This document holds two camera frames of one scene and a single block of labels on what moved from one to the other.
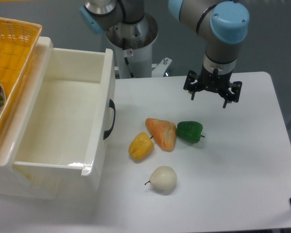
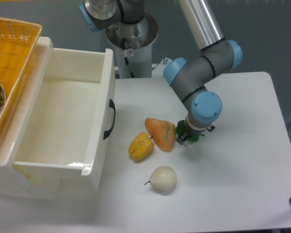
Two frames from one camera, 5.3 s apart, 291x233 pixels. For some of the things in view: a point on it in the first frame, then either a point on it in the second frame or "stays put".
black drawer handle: (112, 106) stays put
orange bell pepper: (164, 131) stays put
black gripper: (214, 82) -> (193, 129)
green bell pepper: (190, 131) stays put
